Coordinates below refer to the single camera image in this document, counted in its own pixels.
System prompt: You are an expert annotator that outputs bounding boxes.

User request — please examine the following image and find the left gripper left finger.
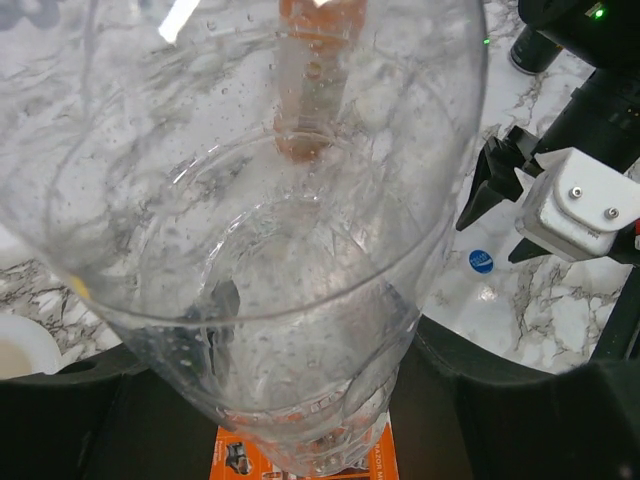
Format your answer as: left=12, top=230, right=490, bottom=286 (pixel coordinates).
left=1, top=345, right=215, bottom=479

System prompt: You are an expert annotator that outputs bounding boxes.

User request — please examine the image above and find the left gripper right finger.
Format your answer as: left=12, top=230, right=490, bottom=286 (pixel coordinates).
left=390, top=324, right=639, bottom=479

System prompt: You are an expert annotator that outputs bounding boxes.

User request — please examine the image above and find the blue cap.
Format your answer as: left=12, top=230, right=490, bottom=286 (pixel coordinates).
left=468, top=249, right=495, bottom=275

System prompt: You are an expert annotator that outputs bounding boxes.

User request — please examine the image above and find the clear bottle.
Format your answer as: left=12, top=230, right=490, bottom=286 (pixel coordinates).
left=1, top=1, right=487, bottom=461

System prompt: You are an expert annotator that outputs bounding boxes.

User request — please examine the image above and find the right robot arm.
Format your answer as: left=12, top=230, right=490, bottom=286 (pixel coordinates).
left=456, top=1, right=639, bottom=360

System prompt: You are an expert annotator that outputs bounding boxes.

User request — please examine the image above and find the orange juice bottle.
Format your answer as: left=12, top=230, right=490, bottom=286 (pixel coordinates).
left=273, top=1, right=368, bottom=163

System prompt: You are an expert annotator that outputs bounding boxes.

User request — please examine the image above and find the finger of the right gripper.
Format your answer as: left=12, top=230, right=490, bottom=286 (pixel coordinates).
left=508, top=238, right=543, bottom=264
left=456, top=144, right=500, bottom=231

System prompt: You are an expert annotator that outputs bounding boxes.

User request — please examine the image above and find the black can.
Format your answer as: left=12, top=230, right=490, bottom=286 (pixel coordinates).
left=509, top=25, right=563, bottom=75

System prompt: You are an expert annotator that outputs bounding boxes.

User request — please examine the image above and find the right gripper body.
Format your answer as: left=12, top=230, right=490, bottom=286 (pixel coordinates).
left=483, top=126, right=543, bottom=203

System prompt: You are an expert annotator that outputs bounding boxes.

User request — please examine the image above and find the white green bottle cap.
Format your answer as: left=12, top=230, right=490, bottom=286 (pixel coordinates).
left=0, top=314, right=63, bottom=380

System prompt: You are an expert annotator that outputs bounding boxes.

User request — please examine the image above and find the orange snack box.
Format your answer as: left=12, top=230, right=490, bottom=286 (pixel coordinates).
left=209, top=412, right=399, bottom=479

